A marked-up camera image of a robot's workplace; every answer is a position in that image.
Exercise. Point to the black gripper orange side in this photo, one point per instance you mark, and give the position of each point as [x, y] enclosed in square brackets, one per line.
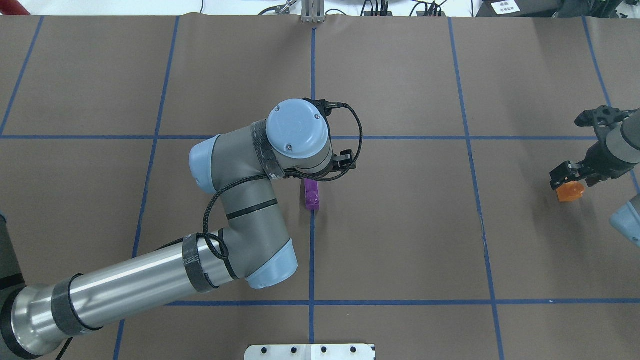
[601, 154]

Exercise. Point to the black gripper cable purple side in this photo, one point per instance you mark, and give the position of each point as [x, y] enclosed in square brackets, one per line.
[292, 138]

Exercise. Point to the purple trapezoid block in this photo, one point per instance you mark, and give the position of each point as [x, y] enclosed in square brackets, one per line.
[311, 194]

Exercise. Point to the white paper label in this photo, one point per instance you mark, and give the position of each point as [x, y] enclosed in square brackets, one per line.
[505, 7]

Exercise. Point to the red object at corner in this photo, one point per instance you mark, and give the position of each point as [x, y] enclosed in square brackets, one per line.
[13, 8]

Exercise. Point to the metal camera stand post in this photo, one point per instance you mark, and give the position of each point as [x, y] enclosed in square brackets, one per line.
[312, 11]

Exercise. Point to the orange trapezoid block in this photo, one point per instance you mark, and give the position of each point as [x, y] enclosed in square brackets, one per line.
[570, 192]

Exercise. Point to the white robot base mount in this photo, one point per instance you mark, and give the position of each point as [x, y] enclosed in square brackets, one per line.
[323, 351]

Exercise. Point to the black gripper purple side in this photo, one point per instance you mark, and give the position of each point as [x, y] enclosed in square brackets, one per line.
[345, 160]

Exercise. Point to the grey robot arm purple side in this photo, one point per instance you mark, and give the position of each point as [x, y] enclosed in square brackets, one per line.
[242, 233]

